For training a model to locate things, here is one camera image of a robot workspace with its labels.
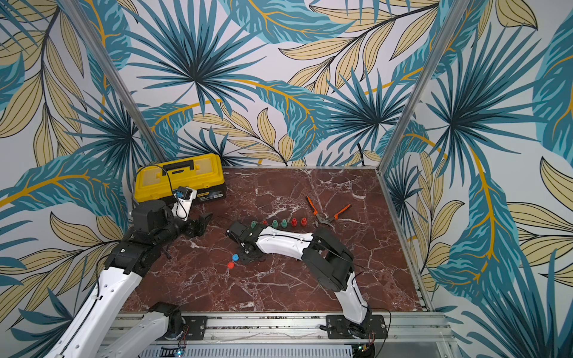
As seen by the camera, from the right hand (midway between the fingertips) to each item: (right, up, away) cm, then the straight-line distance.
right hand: (248, 255), depth 88 cm
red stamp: (+6, +12, +9) cm, 16 cm away
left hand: (-13, +18, -16) cm, 27 cm away
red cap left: (-7, -4, -1) cm, 8 cm away
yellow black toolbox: (-38, +29, +3) cm, 48 cm away
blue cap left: (-5, -1, 0) cm, 5 cm away
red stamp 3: (+23, +12, +9) cm, 27 cm away
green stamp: (+1, +11, +7) cm, 13 cm away
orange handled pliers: (+30, +13, +12) cm, 35 cm away
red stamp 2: (+18, +12, +9) cm, 23 cm away
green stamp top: (+10, +11, +8) cm, 17 cm away
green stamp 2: (+14, +11, +9) cm, 20 cm away
